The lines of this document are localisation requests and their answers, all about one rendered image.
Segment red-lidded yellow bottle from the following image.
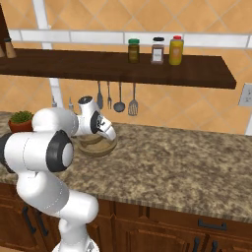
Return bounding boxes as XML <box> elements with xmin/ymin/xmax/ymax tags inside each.
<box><xmin>168</xmin><ymin>34</ymin><xmax>185</xmax><ymax>66</ymax></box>

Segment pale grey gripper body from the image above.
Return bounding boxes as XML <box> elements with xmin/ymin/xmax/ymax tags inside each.
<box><xmin>96</xmin><ymin>116</ymin><xmax>118</xmax><ymax>142</ymax></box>

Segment large wooden bowl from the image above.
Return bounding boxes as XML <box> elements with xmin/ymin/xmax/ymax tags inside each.
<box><xmin>77</xmin><ymin>132</ymin><xmax>118</xmax><ymax>158</ymax></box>

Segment brown wooden shaker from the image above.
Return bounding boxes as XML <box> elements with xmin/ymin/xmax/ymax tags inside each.
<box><xmin>3</xmin><ymin>37</ymin><xmax>18</xmax><ymax>59</ymax></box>

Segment hanging grey fork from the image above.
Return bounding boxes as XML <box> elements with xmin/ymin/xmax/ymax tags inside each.
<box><xmin>105</xmin><ymin>81</ymin><xmax>113</xmax><ymax>110</ymax></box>

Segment dark wooden wall cabinet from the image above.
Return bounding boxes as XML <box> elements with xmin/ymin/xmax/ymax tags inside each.
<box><xmin>0</xmin><ymin>3</ymin><xmax>11</xmax><ymax>43</ymax></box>

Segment hanging grey spoon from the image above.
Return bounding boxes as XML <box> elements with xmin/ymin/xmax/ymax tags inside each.
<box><xmin>95</xmin><ymin>81</ymin><xmax>104</xmax><ymax>110</ymax></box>

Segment hanging grey slotted spatula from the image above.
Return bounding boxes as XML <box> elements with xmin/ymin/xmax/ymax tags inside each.
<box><xmin>127</xmin><ymin>82</ymin><xmax>140</xmax><ymax>117</ymax></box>

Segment black door handle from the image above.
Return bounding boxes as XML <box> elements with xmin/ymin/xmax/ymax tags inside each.
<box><xmin>35</xmin><ymin>211</ymin><xmax>50</xmax><ymax>237</ymax></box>
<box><xmin>209</xmin><ymin>239</ymin><xmax>220</xmax><ymax>252</ymax></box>
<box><xmin>192</xmin><ymin>236</ymin><xmax>202</xmax><ymax>252</ymax></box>
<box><xmin>22</xmin><ymin>205</ymin><xmax>37</xmax><ymax>235</ymax></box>

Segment dark wooden wall shelf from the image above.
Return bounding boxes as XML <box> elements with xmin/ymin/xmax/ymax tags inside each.
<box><xmin>0</xmin><ymin>48</ymin><xmax>237</xmax><ymax>91</ymax></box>

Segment black drawer handle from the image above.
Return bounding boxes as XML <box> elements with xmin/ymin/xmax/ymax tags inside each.
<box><xmin>197</xmin><ymin>219</ymin><xmax>228</xmax><ymax>231</ymax></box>

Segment white wall outlet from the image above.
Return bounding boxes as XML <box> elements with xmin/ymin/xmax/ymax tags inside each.
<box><xmin>237</xmin><ymin>83</ymin><xmax>252</xmax><ymax>107</ymax></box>

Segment green-lidded dark jar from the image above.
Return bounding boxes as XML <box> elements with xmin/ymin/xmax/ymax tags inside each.
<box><xmin>127</xmin><ymin>37</ymin><xmax>141</xmax><ymax>64</ymax></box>

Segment black-lidded brown spice jar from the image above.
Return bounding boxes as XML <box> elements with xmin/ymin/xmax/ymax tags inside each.
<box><xmin>150</xmin><ymin>36</ymin><xmax>166</xmax><ymax>65</ymax></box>

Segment hanging grey ladle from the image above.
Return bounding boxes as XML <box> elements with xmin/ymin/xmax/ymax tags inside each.
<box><xmin>113</xmin><ymin>82</ymin><xmax>127</xmax><ymax>113</ymax></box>

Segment brown wooden drawer front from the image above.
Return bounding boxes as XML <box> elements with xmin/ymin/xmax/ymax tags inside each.
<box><xmin>148</xmin><ymin>207</ymin><xmax>252</xmax><ymax>238</ymax></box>

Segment green plant in terracotta pot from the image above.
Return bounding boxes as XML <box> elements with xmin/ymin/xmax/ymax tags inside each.
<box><xmin>8</xmin><ymin>110</ymin><xmax>34</xmax><ymax>134</ymax></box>

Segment hanging grey utensil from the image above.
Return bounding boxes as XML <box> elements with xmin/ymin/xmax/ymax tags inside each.
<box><xmin>50</xmin><ymin>94</ymin><xmax>59</xmax><ymax>109</ymax></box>
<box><xmin>67</xmin><ymin>96</ymin><xmax>75</xmax><ymax>112</ymax></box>

